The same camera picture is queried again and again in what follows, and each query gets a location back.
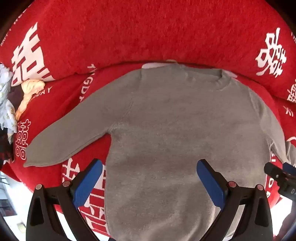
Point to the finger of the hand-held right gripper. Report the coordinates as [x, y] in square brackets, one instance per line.
[271, 169]
[290, 167]

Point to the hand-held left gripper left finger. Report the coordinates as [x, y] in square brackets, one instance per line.
[89, 179]

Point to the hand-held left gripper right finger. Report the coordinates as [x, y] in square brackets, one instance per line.
[209, 180]

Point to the grey knit sweater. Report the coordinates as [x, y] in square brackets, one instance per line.
[166, 120]

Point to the person's right forearm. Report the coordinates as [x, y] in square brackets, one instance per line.
[285, 227]

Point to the red printed blanket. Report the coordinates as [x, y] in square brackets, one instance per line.
[57, 104]

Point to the black and red cloth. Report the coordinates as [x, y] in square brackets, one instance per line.
[4, 146]

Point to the white floral cloth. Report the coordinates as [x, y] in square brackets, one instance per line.
[5, 111]

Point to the dark maroon cloth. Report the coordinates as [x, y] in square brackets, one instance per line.
[16, 97]

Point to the red printed bolster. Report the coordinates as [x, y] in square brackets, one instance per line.
[138, 30]

